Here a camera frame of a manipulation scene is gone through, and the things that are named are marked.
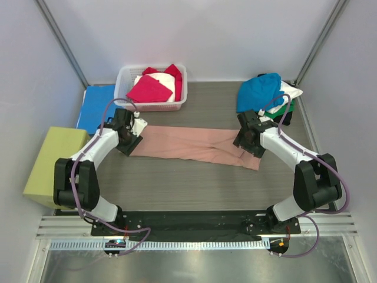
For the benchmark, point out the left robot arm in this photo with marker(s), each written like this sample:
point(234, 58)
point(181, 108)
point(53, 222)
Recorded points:
point(76, 183)

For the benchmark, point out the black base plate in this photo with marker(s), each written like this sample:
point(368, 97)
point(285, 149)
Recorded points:
point(207, 226)

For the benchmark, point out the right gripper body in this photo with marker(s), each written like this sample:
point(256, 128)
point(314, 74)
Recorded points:
point(252, 148)

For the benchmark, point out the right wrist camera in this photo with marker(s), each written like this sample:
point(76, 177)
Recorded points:
point(265, 116)

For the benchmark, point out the yellow-green box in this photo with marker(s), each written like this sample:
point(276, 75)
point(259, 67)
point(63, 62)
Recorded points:
point(60, 142)

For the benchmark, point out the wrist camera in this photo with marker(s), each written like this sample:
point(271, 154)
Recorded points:
point(265, 116)
point(139, 124)

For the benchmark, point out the blue t-shirt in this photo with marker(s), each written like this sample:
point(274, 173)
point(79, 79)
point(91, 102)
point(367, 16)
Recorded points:
point(262, 92)

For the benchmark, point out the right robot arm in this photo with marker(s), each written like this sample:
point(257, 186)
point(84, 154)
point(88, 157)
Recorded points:
point(316, 179)

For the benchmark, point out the green t-shirt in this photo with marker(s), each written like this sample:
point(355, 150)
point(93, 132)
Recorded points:
point(279, 113)

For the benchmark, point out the white t-shirt on pile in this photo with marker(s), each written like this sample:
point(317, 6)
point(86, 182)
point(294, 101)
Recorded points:
point(293, 92)

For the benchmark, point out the pink t-shirt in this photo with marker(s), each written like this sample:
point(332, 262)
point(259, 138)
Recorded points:
point(199, 144)

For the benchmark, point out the white plastic basket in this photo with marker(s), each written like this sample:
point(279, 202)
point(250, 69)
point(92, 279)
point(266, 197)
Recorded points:
point(125, 82)

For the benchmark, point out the red t-shirt in basket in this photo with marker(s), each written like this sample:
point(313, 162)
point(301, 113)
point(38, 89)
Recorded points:
point(148, 86)

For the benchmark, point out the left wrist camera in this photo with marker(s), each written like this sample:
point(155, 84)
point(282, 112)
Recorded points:
point(139, 124)

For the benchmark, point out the white slotted cable duct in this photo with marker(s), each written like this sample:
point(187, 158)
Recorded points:
point(120, 245)

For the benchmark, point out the black t-shirt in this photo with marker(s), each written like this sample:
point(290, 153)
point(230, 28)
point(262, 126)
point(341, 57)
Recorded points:
point(286, 121)

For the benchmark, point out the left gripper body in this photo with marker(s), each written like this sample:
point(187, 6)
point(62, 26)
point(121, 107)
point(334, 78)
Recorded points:
point(126, 146)

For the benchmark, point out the blue folder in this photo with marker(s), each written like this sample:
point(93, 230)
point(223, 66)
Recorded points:
point(94, 104)

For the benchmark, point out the white t-shirt in basket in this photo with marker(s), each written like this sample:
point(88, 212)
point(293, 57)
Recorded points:
point(164, 79)

